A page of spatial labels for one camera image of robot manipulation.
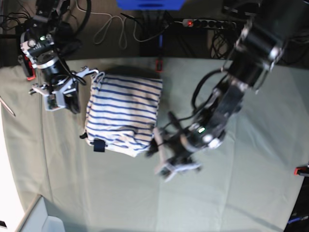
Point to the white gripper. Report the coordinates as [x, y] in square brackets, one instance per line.
[174, 158]
[64, 94]

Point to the blue white striped t-shirt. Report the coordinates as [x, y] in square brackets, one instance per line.
[122, 112]

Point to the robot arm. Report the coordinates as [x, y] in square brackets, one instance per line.
[45, 42]
[219, 94]

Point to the orange clamp at left corner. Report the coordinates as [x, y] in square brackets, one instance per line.
[27, 67]

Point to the orange clamp at back centre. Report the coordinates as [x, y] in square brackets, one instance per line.
[159, 60]

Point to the green table cloth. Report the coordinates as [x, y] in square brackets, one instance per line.
[246, 185]

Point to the blue box on stand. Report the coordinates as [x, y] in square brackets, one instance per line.
[134, 5]

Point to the white bin at lower left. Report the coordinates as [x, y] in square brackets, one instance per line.
[13, 218]

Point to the black power strip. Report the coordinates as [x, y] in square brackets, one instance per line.
[208, 24]

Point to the orange clamp at right edge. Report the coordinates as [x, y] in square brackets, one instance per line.
[302, 171]

